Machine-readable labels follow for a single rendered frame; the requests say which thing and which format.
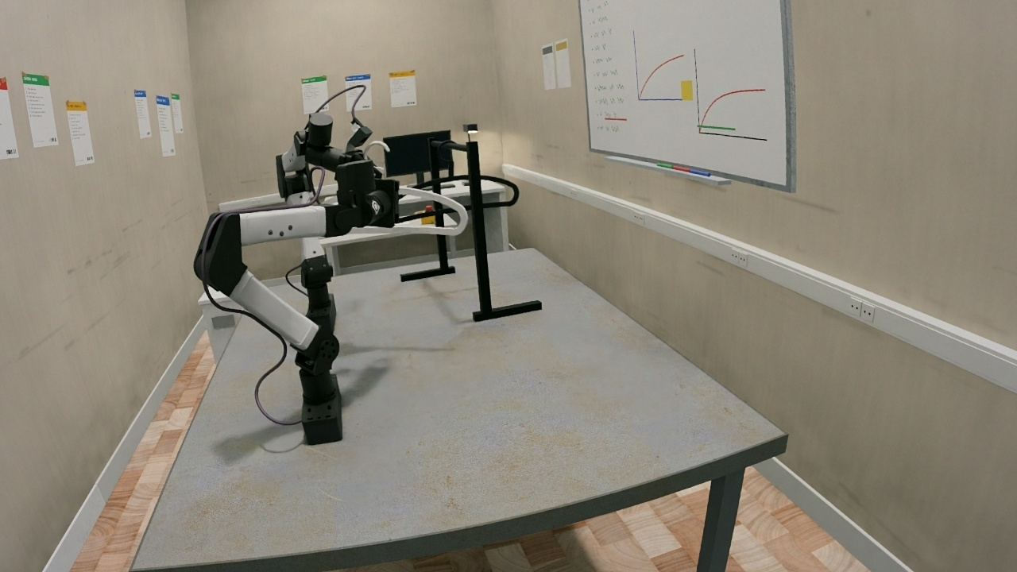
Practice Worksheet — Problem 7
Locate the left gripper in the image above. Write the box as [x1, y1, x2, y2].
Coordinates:
[321, 122, 383, 181]

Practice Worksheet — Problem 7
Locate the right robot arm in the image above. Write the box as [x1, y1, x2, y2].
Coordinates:
[205, 160, 381, 427]

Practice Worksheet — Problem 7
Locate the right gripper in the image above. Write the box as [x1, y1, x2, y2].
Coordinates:
[368, 178, 400, 228]

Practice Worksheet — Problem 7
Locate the black metal rack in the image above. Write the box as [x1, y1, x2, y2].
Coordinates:
[400, 137, 542, 322]

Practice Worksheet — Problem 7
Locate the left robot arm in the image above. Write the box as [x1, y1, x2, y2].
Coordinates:
[276, 112, 373, 321]

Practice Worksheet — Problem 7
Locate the black clothes hanger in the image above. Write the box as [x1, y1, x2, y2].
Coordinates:
[395, 140, 520, 224]

